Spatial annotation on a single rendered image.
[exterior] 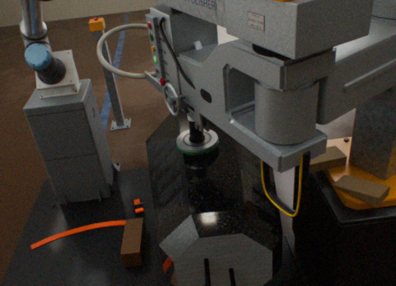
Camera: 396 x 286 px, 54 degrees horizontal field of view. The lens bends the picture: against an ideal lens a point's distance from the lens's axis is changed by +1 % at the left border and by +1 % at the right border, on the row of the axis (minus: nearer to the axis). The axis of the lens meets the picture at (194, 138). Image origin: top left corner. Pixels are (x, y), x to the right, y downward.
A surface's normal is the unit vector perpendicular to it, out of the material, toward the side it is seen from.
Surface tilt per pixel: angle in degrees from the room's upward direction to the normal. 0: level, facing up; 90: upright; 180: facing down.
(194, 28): 90
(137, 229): 0
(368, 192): 11
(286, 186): 0
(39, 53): 51
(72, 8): 90
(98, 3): 90
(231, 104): 90
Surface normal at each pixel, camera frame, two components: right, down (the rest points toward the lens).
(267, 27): -0.87, 0.33
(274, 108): -0.51, 0.50
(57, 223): -0.10, -0.84
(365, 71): 0.59, 0.38
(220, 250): 0.04, 0.53
